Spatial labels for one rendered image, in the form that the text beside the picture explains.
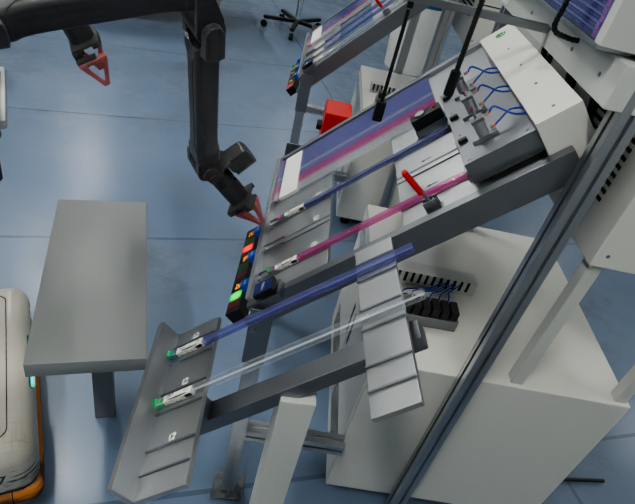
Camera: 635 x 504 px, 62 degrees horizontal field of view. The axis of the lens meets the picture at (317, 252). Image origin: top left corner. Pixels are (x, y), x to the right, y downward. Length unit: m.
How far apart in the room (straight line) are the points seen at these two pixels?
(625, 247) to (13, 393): 1.47
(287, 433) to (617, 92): 0.76
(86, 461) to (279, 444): 0.90
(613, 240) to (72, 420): 1.56
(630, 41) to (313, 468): 1.42
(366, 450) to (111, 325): 0.76
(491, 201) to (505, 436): 0.74
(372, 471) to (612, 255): 0.90
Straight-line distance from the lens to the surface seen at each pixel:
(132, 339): 1.27
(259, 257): 1.30
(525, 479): 1.75
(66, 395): 1.94
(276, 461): 1.06
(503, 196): 1.03
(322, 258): 1.15
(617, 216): 1.14
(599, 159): 0.99
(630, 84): 0.95
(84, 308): 1.34
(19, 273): 2.38
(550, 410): 1.50
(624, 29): 0.95
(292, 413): 0.94
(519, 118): 1.08
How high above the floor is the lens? 1.54
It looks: 37 degrees down
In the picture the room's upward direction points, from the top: 15 degrees clockwise
